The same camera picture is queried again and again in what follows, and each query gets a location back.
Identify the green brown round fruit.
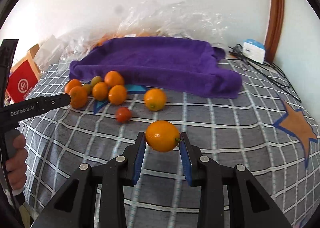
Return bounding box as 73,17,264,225
90,76,103,87

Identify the large orange citrus fruit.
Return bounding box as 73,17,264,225
145,120,180,152

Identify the person left hand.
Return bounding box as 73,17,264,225
6,133,28,190

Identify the red paper bag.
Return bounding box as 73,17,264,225
7,60,39,103

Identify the orange mandarin far left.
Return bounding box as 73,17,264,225
64,79,82,93

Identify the orange mandarin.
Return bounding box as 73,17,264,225
69,86,88,109
104,71,125,88
64,79,82,93

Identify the orange mandarin front left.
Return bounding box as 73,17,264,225
69,86,88,109

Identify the white plastic bag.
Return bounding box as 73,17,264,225
34,35,65,72

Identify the grey checked blanket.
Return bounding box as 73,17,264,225
20,59,319,227

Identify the small green brown fruit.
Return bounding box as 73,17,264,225
82,84,92,95

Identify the clear plastic bag left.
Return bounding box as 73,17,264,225
60,27,117,63

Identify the clear plastic bag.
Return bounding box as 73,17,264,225
116,0,227,48
60,27,117,63

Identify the orange kumquat middle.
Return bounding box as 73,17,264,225
92,82,108,101

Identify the orange kumquat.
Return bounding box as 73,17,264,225
92,82,108,101
108,85,127,105

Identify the small red tomato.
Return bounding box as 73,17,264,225
116,107,132,124

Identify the orange mandarin top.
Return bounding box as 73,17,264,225
104,71,125,88

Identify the orange kumquat right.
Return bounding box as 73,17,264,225
108,85,127,105

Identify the yellow orange citrus fruit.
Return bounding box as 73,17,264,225
144,88,167,111

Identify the purple towel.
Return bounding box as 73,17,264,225
69,37,242,99

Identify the white blue charger box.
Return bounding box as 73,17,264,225
242,39,266,64

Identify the clear plastic bag right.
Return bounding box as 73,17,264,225
116,0,227,48

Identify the black cable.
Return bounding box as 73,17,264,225
228,43,302,103

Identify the wooden door frame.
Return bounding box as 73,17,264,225
265,0,285,62

